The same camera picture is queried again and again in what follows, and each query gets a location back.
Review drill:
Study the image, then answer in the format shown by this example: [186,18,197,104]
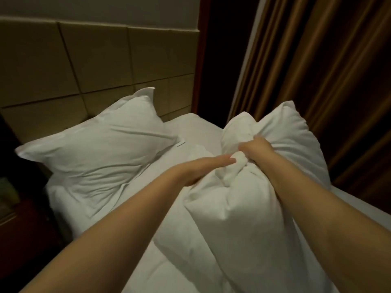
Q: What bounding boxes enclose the dark wooden nightstand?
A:
[0,195,65,284]

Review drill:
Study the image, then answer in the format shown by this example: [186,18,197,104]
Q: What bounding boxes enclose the white bed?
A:
[44,113,391,293]

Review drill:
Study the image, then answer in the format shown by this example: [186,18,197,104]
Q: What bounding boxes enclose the person's right hand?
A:
[237,135,279,176]

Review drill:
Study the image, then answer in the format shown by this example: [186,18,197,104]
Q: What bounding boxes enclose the person's left forearm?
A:
[21,168,191,293]

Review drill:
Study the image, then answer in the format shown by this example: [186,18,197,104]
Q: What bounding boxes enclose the person's right forearm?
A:
[263,158,391,293]

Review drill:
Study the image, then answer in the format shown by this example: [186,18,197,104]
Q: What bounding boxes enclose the tan padded headboard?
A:
[0,15,201,145]

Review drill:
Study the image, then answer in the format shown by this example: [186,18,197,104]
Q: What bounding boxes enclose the white pillow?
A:
[15,86,186,219]

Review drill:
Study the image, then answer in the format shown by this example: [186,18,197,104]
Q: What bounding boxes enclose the brown curtain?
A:
[227,0,391,212]

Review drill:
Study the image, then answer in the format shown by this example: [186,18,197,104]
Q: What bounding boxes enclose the person's left hand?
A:
[176,152,238,187]

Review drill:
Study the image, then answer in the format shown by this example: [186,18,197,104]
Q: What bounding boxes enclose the white duvet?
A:
[153,101,336,293]

